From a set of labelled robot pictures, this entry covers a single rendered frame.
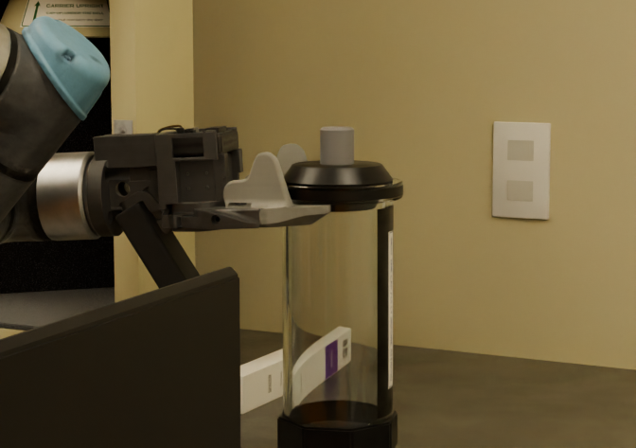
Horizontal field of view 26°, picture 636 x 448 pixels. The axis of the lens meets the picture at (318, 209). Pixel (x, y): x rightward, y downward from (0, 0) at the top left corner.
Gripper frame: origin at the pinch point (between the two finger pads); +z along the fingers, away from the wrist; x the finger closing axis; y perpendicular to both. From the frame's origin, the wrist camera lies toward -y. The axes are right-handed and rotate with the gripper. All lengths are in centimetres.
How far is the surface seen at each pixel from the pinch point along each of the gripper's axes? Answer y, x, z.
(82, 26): 17.2, 24.4, -29.7
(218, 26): 17, 64, -26
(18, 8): 19.6, 25.6, -37.1
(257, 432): -22.7, 14.2, -11.3
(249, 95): 8, 63, -22
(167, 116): 7.6, 24.5, -21.3
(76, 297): -13, 39, -38
